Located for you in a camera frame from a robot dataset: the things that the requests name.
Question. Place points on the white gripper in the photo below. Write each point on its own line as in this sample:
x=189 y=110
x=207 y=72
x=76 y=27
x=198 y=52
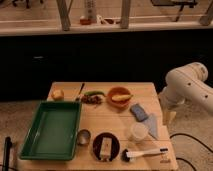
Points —
x=169 y=100

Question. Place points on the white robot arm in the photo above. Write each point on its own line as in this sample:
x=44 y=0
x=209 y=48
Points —
x=185 y=83

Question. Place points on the light blue cloth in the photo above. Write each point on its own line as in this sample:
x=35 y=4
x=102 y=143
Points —
x=151 y=124

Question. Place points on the blue sponge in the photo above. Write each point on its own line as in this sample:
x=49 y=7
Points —
x=138 y=112

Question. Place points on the white plastic cup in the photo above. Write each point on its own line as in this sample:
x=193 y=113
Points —
x=137 y=132

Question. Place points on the wooden table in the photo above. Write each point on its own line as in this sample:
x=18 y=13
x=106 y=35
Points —
x=105 y=118

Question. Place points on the orange bowl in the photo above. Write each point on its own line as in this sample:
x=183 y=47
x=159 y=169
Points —
x=118 y=91

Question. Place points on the beige block on plate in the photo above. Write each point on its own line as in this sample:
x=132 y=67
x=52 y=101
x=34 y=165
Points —
x=105 y=152

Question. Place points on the dark round plate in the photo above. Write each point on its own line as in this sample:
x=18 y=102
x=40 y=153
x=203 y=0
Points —
x=97 y=145

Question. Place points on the green chili pepper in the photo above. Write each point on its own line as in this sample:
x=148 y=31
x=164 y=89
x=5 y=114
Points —
x=91 y=93

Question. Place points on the brown grape bunch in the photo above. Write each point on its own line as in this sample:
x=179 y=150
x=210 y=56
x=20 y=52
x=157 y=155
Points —
x=91 y=99

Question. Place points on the small metal cup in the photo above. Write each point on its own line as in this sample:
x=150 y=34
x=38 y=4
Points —
x=83 y=137

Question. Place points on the yellow round fruit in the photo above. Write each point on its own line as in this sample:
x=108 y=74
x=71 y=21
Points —
x=57 y=95

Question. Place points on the green plastic tray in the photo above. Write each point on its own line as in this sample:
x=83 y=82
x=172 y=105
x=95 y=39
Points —
x=53 y=132

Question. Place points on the white bottle on shelf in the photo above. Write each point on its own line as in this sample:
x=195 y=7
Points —
x=90 y=10

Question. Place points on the black pole left edge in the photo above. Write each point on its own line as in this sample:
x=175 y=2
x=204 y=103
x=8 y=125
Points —
x=6 y=154

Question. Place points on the white handled black brush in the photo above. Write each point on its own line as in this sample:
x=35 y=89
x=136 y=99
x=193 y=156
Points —
x=128 y=155

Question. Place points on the black handled knife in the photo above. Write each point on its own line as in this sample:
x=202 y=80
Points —
x=78 y=96

